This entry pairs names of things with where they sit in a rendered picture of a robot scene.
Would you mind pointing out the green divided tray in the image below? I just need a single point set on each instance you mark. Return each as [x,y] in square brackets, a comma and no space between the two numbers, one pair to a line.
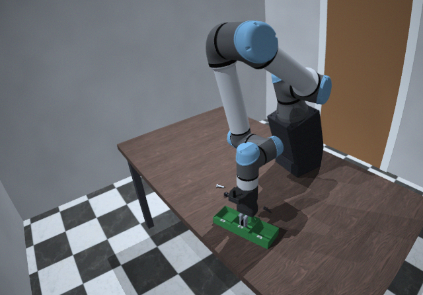
[257,231]

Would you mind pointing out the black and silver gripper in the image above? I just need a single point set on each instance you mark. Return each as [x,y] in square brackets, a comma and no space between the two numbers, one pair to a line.
[246,192]

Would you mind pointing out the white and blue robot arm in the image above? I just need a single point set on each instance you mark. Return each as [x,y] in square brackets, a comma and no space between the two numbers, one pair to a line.
[255,44]

